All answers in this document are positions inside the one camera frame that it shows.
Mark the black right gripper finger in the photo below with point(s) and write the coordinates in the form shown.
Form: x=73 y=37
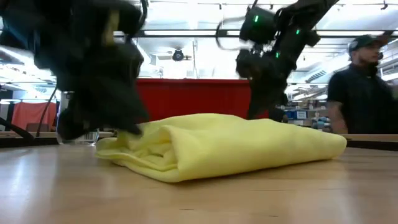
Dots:
x=278 y=113
x=258 y=104

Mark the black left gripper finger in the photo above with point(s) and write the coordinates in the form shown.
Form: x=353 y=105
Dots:
x=77 y=118
x=124 y=105

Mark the yellow t-shirt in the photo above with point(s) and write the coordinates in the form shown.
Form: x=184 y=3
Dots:
x=233 y=146

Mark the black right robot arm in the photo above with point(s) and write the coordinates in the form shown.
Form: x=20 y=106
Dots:
x=311 y=9

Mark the grey background robot arm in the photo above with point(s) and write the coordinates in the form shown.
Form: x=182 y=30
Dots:
x=320 y=123

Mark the blue storage bin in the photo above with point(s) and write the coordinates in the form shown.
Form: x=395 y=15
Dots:
x=293 y=115

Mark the red plastic laundry bin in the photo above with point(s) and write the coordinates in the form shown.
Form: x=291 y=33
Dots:
x=192 y=98

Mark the clear spray bottle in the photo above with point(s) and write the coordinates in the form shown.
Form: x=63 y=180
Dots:
x=84 y=139

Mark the red fabric panel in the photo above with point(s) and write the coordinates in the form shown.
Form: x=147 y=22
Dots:
x=31 y=113

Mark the black slanted bar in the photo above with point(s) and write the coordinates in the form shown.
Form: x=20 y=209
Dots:
x=18 y=130

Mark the person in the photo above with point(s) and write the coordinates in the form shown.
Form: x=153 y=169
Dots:
x=363 y=93

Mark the round black ceiling camera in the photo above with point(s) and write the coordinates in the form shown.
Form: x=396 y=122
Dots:
x=178 y=55

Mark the overhead light rail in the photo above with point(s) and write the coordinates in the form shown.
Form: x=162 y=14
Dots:
x=186 y=33

